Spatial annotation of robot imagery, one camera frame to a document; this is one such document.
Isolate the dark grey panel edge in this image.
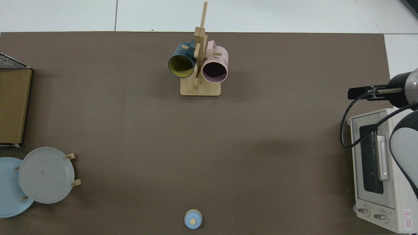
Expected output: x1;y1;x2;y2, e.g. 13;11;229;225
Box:
402;0;418;17

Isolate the pale toaster oven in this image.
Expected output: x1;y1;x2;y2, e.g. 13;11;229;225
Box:
347;108;418;234

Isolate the pink cup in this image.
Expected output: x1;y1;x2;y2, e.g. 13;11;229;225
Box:
201;40;229;83

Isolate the wooden cup stand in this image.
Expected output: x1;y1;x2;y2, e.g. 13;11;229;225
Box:
180;2;221;97

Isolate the brown table cloth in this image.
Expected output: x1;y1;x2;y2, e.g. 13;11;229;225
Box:
0;31;394;235

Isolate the teal cup with yellow inside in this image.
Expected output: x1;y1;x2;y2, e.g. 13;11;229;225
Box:
168;39;198;78

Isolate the wooden plate rack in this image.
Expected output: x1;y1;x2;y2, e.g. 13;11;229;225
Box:
13;153;82;200

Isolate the grey plate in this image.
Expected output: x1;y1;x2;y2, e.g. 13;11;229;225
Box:
18;147;75;204

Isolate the light blue plate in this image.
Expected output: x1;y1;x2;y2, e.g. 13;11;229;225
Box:
0;157;35;218

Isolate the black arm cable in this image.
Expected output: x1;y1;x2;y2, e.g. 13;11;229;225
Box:
340;87;418;149

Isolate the wire basket with wooden floor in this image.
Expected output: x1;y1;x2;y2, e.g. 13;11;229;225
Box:
0;53;33;147

